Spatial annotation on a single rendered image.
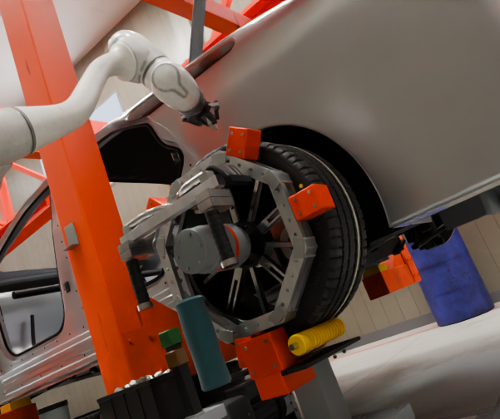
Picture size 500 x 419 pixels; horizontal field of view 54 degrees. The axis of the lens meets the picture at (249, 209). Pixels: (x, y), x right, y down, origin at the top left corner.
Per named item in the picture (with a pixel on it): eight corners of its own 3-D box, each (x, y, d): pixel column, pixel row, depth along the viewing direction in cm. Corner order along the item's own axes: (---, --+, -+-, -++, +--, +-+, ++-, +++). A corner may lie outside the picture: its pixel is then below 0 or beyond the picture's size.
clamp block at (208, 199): (235, 204, 129) (229, 186, 131) (213, 205, 122) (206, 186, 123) (222, 213, 132) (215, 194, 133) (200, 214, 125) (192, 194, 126)
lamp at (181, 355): (190, 362, 120) (185, 345, 121) (179, 366, 117) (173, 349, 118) (180, 366, 122) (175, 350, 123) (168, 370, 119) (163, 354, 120)
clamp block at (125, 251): (155, 253, 148) (150, 237, 149) (131, 256, 141) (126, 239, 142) (145, 259, 151) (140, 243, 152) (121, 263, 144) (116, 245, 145)
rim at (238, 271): (289, 138, 172) (205, 226, 196) (249, 130, 153) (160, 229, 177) (376, 257, 153) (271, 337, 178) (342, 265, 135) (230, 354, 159)
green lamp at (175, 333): (184, 342, 121) (179, 326, 122) (172, 345, 118) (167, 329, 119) (173, 346, 123) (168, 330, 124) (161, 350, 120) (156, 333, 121)
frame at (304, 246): (341, 301, 133) (269, 125, 146) (330, 305, 128) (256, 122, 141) (205, 353, 163) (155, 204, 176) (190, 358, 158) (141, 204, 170)
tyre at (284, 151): (292, 105, 171) (185, 223, 202) (250, 95, 152) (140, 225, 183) (412, 263, 147) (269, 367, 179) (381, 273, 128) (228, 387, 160)
